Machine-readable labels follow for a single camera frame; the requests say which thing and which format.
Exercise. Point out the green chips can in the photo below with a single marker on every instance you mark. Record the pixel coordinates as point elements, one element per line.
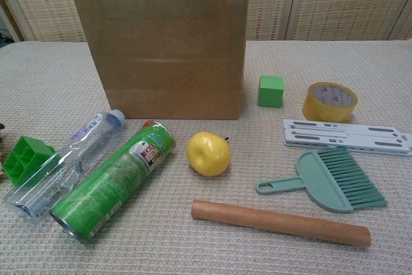
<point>109,188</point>

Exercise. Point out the clear plastic water bottle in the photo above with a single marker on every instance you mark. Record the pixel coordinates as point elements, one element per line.
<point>87,139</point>

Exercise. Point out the green plastic grid box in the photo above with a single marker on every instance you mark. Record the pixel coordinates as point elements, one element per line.
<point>25,159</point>

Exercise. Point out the brown paper bag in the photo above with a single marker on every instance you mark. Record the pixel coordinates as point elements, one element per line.
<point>161,56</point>

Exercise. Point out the yellow apple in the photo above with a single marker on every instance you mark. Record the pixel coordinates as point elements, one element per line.
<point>207,156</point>

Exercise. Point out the green cube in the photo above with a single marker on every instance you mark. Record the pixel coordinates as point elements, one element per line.
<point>270,94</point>

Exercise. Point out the yellow packing tape roll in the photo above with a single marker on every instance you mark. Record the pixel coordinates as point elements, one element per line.
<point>328,112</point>

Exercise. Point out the wooden rolling pin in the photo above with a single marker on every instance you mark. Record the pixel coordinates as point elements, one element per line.
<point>280,223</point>

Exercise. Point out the teal mini brush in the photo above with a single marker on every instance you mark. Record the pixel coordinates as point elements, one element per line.
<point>318,181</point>

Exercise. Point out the white woven tablecloth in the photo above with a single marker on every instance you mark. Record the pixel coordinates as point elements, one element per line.
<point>48,78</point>

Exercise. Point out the woven folding screen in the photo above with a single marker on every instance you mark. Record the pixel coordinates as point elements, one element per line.
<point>338,4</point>

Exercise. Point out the grey plastic bracket plate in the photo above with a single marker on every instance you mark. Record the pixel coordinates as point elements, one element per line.
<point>354,138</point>

